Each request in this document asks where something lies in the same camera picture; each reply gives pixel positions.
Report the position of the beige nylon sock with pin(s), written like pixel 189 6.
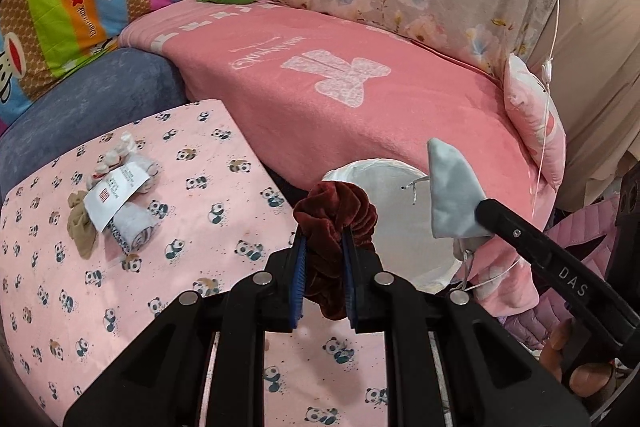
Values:
pixel 79 226

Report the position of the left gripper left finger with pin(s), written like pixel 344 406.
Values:
pixel 201 360

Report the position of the white lined trash bin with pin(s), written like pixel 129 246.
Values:
pixel 403 236

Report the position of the pink panda print cloth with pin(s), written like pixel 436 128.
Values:
pixel 211 217

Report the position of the grey fabric pouch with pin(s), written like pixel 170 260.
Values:
pixel 455 193

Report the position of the white sock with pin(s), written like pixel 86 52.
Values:
pixel 150 167

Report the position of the patterned sock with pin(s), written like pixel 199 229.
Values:
pixel 132 227

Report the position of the pink small pillow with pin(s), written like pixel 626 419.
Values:
pixel 533 113

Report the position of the dark red velvet scrunchie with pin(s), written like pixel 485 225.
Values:
pixel 329 209

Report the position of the person's right hand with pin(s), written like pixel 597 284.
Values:
pixel 587 379

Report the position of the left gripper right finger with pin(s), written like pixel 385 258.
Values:
pixel 449 364

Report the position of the white paper clothing tag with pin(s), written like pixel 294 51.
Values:
pixel 105 199

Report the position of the blue-grey upholstered stool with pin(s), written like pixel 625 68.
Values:
pixel 118 88

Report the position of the pink bed blanket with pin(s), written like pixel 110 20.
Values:
pixel 311 93

